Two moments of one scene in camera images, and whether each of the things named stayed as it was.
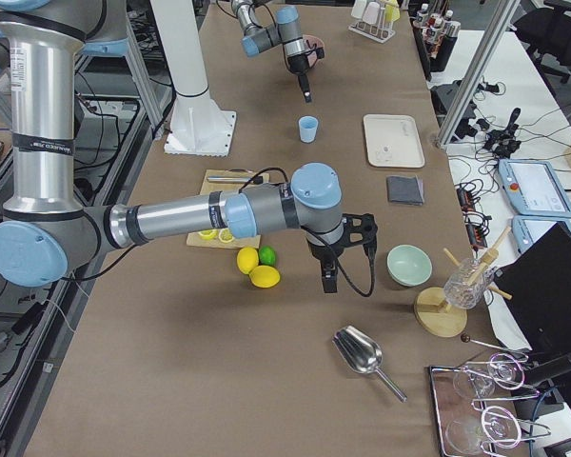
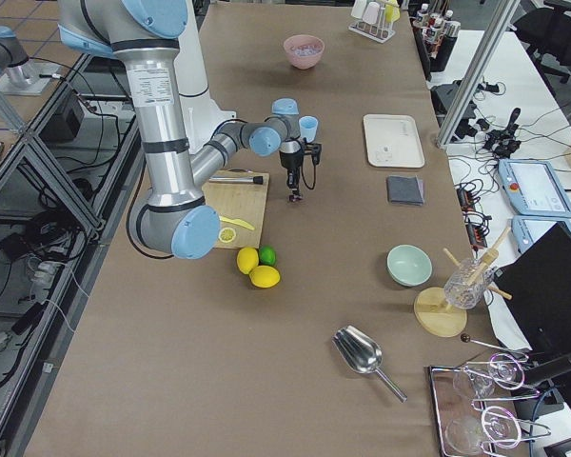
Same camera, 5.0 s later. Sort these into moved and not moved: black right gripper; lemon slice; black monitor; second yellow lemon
Moved: black right gripper
Not moved: second yellow lemon; lemon slice; black monitor
